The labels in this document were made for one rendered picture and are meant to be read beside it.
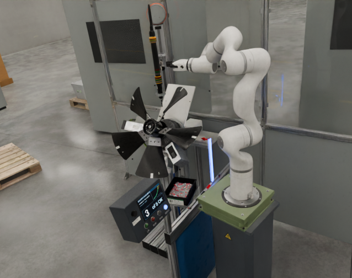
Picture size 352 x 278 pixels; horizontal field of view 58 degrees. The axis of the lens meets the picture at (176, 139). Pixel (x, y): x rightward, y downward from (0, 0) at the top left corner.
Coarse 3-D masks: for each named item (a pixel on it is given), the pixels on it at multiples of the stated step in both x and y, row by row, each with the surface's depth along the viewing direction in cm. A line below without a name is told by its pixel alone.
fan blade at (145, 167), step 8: (144, 152) 219; (152, 152) 220; (160, 152) 222; (144, 160) 218; (152, 160) 218; (160, 160) 220; (144, 168) 217; (152, 168) 217; (160, 168) 218; (144, 176) 216; (160, 176) 216
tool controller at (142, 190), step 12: (144, 180) 159; (156, 180) 154; (132, 192) 151; (144, 192) 147; (156, 192) 153; (120, 204) 143; (132, 204) 141; (144, 204) 147; (156, 204) 153; (168, 204) 159; (120, 216) 142; (132, 216) 140; (156, 216) 152; (120, 228) 147; (132, 228) 141; (144, 228) 146; (132, 240) 145
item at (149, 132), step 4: (148, 120) 222; (152, 120) 221; (156, 120) 221; (144, 124) 223; (148, 124) 222; (152, 124) 220; (156, 124) 218; (160, 124) 222; (164, 124) 228; (144, 128) 223; (148, 128) 222; (152, 128) 219; (156, 128) 218; (160, 128) 221; (148, 132) 221; (152, 132) 218; (156, 132) 220; (152, 136) 223; (156, 136) 224; (160, 136) 227; (164, 136) 226
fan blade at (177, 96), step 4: (180, 88) 225; (184, 88) 220; (176, 92) 229; (180, 92) 221; (184, 92) 216; (176, 96) 222; (180, 96) 217; (184, 96) 214; (172, 100) 223; (176, 100) 217; (168, 104) 230; (172, 104) 218; (168, 108) 219; (164, 112) 220
